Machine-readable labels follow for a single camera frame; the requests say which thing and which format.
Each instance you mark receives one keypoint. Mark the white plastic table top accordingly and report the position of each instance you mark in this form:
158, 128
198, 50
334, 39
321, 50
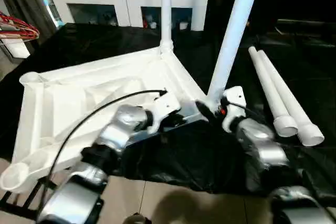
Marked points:
68, 98

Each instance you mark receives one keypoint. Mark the black flat bar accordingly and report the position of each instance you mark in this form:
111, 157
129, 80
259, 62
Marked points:
307, 23

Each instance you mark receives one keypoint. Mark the black work mat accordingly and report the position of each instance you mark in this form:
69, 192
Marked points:
184, 161

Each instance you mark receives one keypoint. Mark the white plastic table leg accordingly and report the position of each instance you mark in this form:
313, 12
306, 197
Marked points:
270, 90
291, 106
233, 30
166, 9

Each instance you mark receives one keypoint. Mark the black folding table frame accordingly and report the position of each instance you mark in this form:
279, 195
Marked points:
21, 203

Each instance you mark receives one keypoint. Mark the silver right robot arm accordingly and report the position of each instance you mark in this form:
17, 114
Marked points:
262, 150

